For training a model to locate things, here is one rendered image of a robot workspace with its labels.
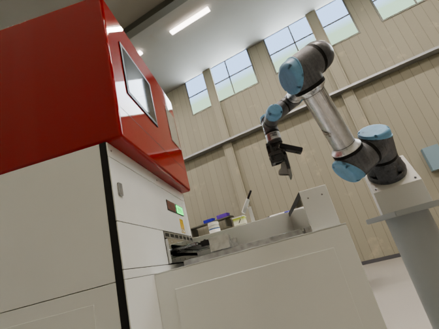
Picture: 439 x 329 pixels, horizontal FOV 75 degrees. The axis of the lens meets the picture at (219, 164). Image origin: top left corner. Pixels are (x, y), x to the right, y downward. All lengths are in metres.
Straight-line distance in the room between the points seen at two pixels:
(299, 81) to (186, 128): 8.95
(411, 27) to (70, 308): 9.23
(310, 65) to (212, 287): 0.80
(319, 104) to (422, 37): 8.23
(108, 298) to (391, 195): 1.08
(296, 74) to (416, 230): 0.74
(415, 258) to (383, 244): 6.53
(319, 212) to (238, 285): 0.36
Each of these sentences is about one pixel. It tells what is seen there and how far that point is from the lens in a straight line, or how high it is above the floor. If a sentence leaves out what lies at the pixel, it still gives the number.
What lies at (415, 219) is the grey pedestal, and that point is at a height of 0.77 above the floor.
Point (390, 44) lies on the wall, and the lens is 9.19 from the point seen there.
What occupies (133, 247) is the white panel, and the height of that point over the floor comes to 0.90.
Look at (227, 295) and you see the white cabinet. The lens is 0.96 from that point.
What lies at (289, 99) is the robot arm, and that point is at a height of 1.44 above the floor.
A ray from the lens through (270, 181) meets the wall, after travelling 8.27.
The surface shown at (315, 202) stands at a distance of 1.03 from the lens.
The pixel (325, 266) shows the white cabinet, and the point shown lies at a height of 0.71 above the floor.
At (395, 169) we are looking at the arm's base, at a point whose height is 0.97.
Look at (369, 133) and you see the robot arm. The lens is 1.27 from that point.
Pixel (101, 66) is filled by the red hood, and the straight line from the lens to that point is 1.09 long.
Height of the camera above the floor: 0.79
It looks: 19 degrees up
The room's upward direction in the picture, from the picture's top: 15 degrees counter-clockwise
